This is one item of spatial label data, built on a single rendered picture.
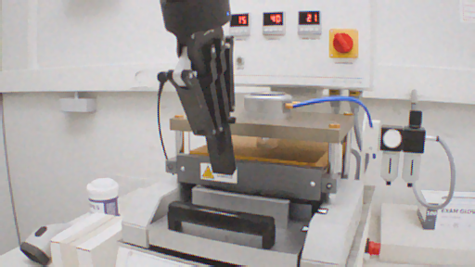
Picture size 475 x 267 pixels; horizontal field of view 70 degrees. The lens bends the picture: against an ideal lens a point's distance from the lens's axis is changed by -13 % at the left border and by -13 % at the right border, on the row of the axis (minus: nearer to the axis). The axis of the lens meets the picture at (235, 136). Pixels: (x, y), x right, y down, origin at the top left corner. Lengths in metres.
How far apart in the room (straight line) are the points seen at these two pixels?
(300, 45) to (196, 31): 0.39
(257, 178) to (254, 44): 0.32
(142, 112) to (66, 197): 0.59
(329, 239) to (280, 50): 0.41
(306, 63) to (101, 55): 0.95
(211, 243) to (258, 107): 0.23
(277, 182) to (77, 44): 1.21
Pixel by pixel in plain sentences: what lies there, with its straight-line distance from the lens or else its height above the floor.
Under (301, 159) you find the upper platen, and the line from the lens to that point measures 0.57.
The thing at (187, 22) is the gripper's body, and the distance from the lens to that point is 0.40.
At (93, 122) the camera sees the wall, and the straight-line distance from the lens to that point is 1.58.
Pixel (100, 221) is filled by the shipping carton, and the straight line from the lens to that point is 0.95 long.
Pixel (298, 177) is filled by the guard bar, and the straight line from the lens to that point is 0.54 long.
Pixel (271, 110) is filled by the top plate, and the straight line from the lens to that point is 0.61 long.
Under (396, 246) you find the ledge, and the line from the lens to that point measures 0.94.
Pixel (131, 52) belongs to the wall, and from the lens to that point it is 1.44.
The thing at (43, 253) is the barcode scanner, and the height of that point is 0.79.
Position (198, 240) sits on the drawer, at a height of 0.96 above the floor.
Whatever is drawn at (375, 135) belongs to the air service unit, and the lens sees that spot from 0.74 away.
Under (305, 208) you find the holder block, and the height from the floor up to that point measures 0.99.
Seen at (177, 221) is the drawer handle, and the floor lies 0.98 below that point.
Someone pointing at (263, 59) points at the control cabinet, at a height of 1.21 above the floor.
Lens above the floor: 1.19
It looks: 10 degrees down
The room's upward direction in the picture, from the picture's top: straight up
